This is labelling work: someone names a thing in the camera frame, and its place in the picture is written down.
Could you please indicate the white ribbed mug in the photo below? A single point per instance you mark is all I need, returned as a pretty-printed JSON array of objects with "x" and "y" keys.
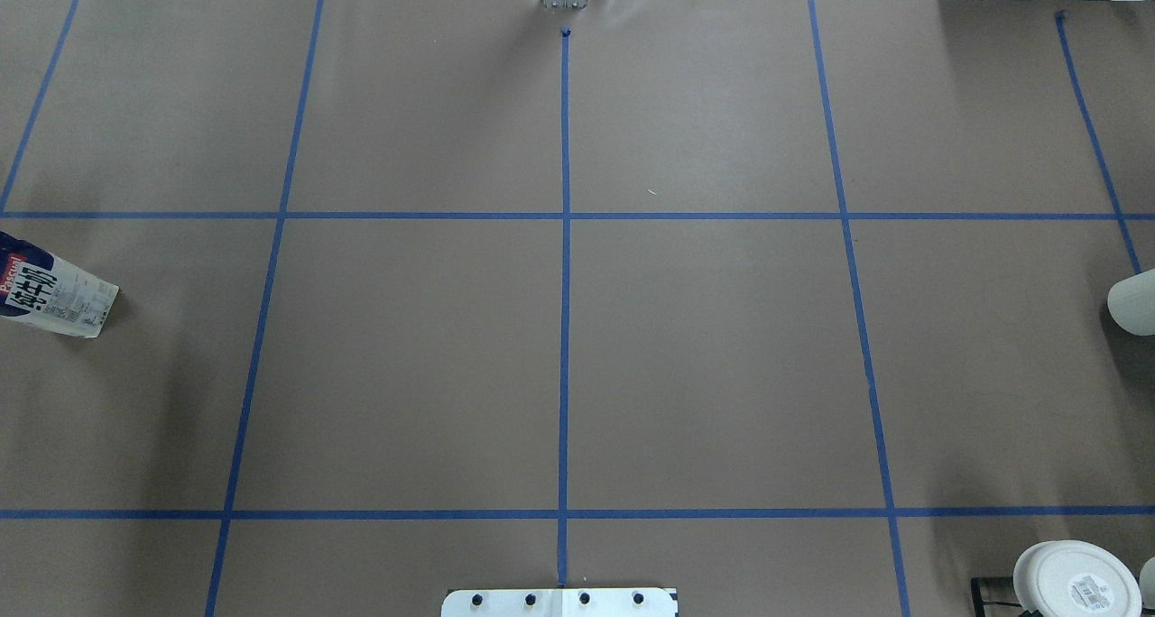
[{"x": 1131, "y": 304}]

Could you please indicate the blue white milk carton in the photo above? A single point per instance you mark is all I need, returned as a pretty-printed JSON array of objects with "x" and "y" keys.
[{"x": 41, "y": 290}]

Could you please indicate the white ribbed cup upside down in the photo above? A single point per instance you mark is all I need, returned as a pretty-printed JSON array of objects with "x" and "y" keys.
[{"x": 1075, "y": 578}]

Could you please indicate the white mug on rack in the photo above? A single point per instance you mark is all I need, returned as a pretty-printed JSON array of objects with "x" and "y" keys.
[{"x": 1146, "y": 583}]

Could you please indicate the white camera pole base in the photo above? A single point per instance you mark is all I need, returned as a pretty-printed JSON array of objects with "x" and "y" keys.
[{"x": 604, "y": 601}]

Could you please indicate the black wire mug rack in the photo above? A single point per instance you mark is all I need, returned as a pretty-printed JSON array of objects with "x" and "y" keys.
[{"x": 995, "y": 596}]

